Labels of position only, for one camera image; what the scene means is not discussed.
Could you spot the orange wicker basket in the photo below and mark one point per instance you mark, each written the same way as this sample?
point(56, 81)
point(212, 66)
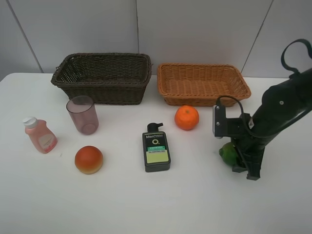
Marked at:
point(199, 84)

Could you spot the translucent purple plastic cup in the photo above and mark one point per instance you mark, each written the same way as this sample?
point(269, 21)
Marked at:
point(83, 114)

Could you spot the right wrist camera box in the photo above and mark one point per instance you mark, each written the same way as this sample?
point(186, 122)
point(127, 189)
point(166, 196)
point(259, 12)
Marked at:
point(228, 127)

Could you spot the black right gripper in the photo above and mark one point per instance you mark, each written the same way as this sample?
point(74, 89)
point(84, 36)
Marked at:
point(253, 149)

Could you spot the round orange bread bun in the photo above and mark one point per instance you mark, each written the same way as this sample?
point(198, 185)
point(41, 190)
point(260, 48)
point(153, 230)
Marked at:
point(89, 160)

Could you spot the dark brown wicker basket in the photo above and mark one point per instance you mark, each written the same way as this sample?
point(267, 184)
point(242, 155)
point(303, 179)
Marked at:
point(107, 78)

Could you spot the green lime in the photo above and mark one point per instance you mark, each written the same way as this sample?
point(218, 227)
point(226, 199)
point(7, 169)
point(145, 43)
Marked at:
point(229, 154)

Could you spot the black pump bottle green label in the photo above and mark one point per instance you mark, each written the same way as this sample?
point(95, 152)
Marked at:
point(155, 148)

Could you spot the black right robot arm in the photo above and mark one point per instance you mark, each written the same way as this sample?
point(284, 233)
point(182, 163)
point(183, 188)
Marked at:
point(282, 105)

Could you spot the pink bottle white cap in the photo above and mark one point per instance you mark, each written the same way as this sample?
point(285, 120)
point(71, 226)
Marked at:
point(40, 135)

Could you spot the orange tangerine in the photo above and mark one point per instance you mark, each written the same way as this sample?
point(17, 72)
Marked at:
point(186, 117)

